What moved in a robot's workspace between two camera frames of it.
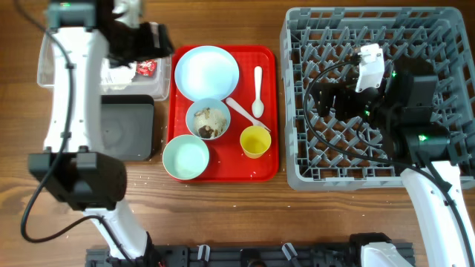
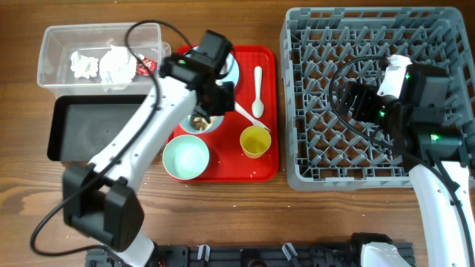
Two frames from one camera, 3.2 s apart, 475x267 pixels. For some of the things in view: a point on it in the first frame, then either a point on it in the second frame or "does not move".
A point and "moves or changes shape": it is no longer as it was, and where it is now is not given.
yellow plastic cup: (254, 140) does not move
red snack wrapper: (148, 67) does not move
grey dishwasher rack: (343, 151) does not move
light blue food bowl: (208, 119) moves or changes shape
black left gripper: (152, 49) → (228, 105)
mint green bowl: (185, 156) does not move
